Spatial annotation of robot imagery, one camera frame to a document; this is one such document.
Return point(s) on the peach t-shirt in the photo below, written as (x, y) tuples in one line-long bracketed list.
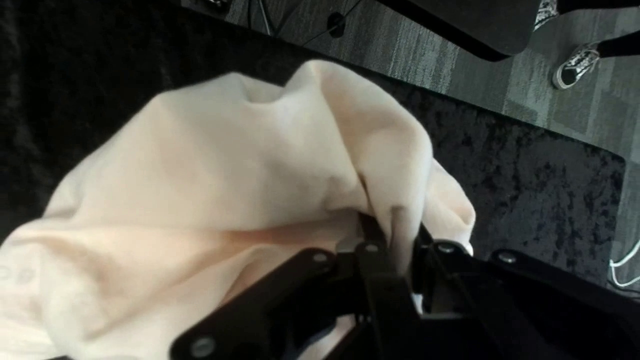
[(221, 200)]

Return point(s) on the black stand foot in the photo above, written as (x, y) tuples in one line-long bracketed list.
[(480, 22)]

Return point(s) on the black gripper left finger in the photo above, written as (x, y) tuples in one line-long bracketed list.
[(280, 307)]

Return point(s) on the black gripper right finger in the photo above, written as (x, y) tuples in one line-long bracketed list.
[(533, 307)]

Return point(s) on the black table cloth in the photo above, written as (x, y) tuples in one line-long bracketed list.
[(520, 172)]

